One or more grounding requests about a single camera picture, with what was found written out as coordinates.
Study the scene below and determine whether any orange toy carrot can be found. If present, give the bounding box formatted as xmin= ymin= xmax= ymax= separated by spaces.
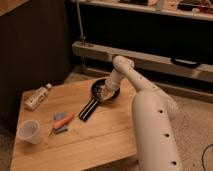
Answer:
xmin=50 ymin=113 xmax=74 ymax=134

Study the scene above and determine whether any wooden low table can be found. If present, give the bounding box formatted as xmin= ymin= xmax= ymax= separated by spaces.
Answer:
xmin=11 ymin=80 xmax=136 ymax=171

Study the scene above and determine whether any black cable on floor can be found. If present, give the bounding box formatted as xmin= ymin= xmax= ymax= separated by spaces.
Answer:
xmin=201 ymin=143 xmax=213 ymax=171

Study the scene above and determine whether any grey blue piece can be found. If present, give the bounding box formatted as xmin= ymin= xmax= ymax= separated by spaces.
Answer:
xmin=54 ymin=113 xmax=67 ymax=121

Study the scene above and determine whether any metal shelf upright pole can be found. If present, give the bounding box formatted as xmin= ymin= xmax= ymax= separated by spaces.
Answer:
xmin=76 ymin=0 xmax=86 ymax=44

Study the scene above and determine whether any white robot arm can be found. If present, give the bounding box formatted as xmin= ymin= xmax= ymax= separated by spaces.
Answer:
xmin=101 ymin=55 xmax=183 ymax=171

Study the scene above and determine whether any black white striped block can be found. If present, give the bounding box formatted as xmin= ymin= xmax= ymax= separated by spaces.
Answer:
xmin=79 ymin=98 xmax=99 ymax=122

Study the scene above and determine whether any black handle on shelf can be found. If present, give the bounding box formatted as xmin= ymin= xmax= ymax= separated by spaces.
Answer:
xmin=170 ymin=58 xmax=201 ymax=68

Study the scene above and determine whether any clear plastic cup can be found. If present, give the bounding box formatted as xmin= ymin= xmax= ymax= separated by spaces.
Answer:
xmin=17 ymin=120 xmax=42 ymax=145

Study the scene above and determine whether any dark ceramic bowl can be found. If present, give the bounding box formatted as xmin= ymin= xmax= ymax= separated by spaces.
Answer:
xmin=91 ymin=79 xmax=120 ymax=102

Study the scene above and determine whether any small grey blue block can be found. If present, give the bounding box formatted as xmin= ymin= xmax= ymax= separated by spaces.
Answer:
xmin=55 ymin=126 xmax=68 ymax=134

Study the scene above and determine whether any white plastic bottle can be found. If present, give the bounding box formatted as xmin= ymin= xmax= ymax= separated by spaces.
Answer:
xmin=24 ymin=83 xmax=52 ymax=111

